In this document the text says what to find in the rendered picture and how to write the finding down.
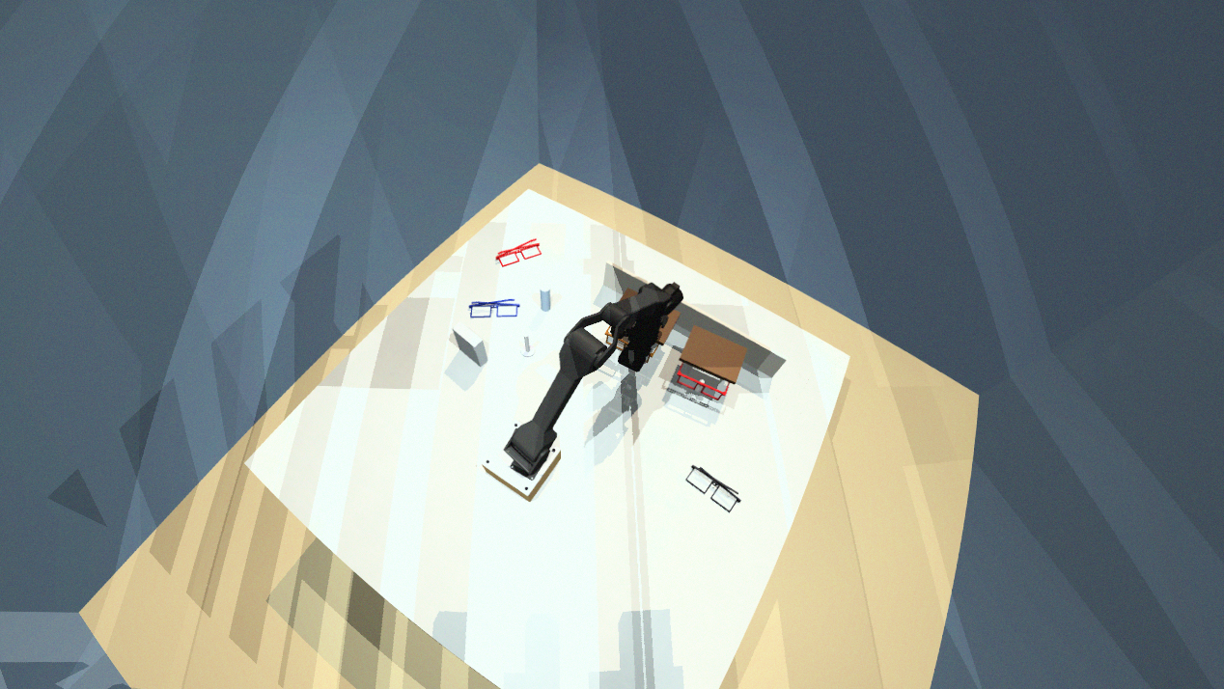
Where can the black-framed glasses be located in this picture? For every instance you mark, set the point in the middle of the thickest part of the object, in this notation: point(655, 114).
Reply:
point(701, 479)

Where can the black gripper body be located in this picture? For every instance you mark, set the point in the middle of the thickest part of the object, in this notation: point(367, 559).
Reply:
point(634, 357)

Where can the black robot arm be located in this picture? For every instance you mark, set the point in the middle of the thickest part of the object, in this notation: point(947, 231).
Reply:
point(581, 354)

